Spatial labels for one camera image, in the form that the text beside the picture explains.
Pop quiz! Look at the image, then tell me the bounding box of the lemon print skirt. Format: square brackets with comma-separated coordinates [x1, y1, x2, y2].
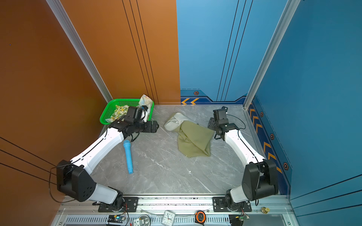
[108, 105, 129, 122]

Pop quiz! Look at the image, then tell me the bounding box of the green circuit board left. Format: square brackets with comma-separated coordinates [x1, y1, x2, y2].
[107, 215, 127, 226]

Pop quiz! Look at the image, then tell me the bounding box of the small white clock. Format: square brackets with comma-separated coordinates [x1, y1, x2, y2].
[161, 211, 176, 226]

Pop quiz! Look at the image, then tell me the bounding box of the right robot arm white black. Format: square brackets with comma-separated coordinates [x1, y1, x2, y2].
[208, 106, 279, 211]

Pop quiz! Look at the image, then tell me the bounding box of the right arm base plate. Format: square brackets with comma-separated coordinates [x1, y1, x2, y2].
[212, 196, 252, 212]

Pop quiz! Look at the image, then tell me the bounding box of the pastel floral skirt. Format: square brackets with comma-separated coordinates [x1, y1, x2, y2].
[138, 94, 154, 121]

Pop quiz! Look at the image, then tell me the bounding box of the brass round knob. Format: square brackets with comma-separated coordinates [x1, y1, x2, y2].
[261, 207, 270, 214]

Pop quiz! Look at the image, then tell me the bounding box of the green plastic basket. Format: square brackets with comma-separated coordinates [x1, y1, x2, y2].
[100, 98, 140, 125]

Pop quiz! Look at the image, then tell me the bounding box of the orange black tape measure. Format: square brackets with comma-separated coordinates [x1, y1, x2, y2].
[195, 211, 206, 225]

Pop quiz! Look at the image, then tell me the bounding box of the olive green skirt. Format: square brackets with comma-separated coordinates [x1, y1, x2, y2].
[164, 113, 214, 158]

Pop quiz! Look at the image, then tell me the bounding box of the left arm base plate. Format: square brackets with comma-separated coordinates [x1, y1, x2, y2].
[98, 196, 139, 213]

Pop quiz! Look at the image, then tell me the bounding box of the circuit board right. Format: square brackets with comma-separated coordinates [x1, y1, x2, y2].
[229, 215, 250, 226]

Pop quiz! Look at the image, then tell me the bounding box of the aluminium front rail frame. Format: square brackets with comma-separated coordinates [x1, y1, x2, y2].
[52, 194, 299, 226]

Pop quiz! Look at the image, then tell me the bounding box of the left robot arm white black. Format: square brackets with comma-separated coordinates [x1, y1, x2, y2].
[55, 105, 159, 212]

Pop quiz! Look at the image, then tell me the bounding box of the light blue cylinder tool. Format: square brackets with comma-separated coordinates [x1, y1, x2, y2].
[123, 140, 133, 174]

